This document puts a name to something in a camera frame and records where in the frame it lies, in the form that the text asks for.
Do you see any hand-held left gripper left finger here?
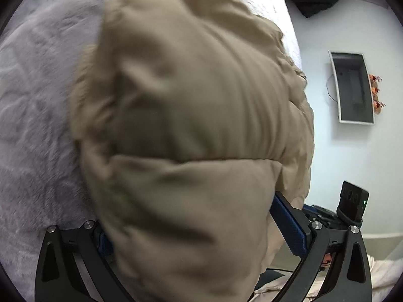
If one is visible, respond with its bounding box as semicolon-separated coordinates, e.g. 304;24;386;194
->
35;220;133;302

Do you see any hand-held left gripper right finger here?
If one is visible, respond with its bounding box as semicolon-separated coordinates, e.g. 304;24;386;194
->
272;192;372;302

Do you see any black cable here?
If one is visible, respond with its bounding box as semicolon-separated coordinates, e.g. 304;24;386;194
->
326;74;339;103

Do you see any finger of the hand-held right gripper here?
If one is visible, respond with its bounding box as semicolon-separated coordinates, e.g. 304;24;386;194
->
304;204;339;228

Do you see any pale pink cloth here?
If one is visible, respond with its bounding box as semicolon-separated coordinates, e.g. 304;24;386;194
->
252;255;400;302

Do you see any orange flower decoration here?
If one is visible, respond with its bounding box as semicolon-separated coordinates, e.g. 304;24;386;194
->
368;74;387;114

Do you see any wall mounted dark screen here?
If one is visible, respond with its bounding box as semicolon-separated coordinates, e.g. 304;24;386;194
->
328;50;375;126

